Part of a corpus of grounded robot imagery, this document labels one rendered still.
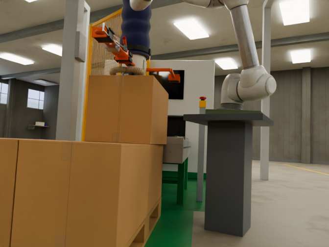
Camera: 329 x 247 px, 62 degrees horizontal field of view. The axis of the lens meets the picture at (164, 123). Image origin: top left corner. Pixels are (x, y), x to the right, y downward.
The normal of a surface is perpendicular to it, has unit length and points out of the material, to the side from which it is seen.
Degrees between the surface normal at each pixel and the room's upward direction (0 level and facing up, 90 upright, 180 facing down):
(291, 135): 90
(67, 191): 90
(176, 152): 90
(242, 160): 90
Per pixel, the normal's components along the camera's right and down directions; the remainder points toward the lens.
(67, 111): -0.12, -0.07
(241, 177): -0.48, -0.08
